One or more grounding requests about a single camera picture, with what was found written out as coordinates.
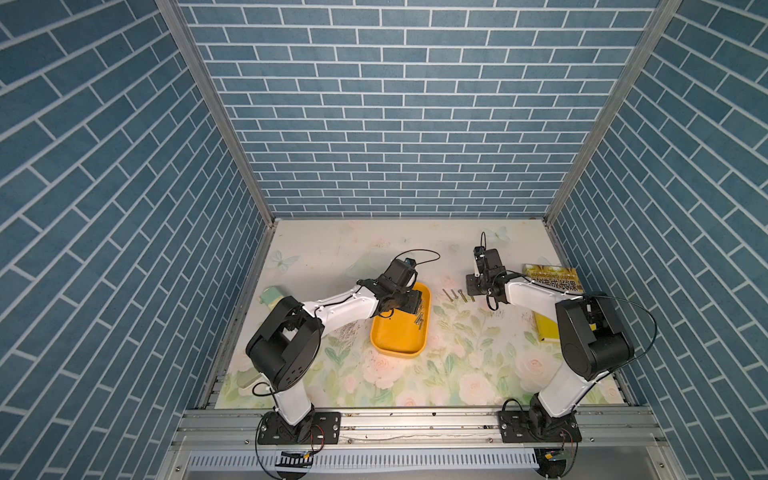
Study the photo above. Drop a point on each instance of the small green white box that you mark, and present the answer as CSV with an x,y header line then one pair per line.
x,y
271,295

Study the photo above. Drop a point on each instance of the yellow plastic storage box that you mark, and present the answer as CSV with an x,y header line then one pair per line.
x,y
397,335

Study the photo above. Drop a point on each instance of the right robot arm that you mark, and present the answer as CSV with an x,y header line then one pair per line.
x,y
593,342

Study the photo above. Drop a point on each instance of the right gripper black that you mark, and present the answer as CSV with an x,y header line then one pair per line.
x,y
470,284

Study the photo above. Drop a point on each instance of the white slotted cable duct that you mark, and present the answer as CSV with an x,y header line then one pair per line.
x,y
367,461

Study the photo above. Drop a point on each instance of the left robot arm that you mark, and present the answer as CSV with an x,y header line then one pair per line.
x,y
287,342

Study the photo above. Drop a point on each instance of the pale green flat case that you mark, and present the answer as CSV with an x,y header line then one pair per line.
x,y
246,379

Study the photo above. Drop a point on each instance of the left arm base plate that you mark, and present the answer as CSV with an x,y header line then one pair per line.
x,y
318,427

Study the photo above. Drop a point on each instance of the floral table mat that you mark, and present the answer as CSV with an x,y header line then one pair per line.
x,y
473,357

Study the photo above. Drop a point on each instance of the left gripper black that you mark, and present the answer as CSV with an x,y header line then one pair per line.
x,y
413,303

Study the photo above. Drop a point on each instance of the yellow book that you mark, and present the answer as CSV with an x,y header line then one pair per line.
x,y
558,277

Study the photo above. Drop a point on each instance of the aluminium mounting rail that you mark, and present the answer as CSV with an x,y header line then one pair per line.
x,y
468,427

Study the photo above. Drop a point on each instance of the pile of metal screws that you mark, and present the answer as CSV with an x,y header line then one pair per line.
x,y
419,321

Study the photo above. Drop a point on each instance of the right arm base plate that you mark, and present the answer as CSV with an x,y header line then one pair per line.
x,y
537,427

